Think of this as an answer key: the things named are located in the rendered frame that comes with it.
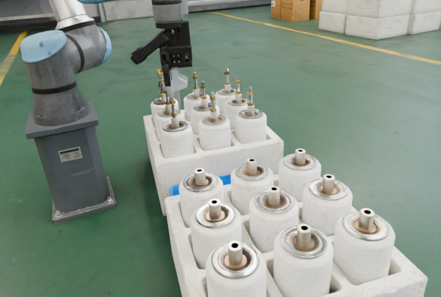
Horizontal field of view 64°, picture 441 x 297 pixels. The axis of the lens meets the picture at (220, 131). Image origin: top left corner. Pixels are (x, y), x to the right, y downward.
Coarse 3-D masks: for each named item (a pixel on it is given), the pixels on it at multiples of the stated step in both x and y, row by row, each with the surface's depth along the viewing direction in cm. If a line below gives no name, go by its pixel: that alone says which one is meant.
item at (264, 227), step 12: (252, 204) 68; (252, 216) 68; (264, 216) 65; (276, 216) 65; (288, 216) 65; (252, 228) 69; (264, 228) 66; (276, 228) 65; (252, 240) 70; (264, 240) 67; (264, 252) 69
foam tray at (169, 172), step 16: (160, 144) 110; (240, 144) 107; (256, 144) 106; (272, 144) 107; (160, 160) 101; (176, 160) 100; (192, 160) 101; (208, 160) 103; (224, 160) 104; (240, 160) 106; (272, 160) 109; (160, 176) 100; (176, 176) 102; (160, 192) 102
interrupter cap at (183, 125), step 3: (165, 123) 105; (168, 123) 106; (180, 123) 105; (183, 123) 105; (186, 123) 105; (165, 126) 104; (168, 126) 104; (171, 126) 104; (180, 126) 104; (183, 126) 103; (186, 126) 103; (165, 129) 101; (168, 129) 102; (171, 129) 101; (174, 129) 101; (177, 129) 101; (180, 129) 101; (183, 129) 101
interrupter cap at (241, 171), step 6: (240, 168) 80; (246, 168) 80; (258, 168) 80; (264, 168) 79; (240, 174) 78; (246, 174) 78; (252, 174) 78; (258, 174) 77; (264, 174) 77; (246, 180) 76; (252, 180) 75; (258, 180) 76
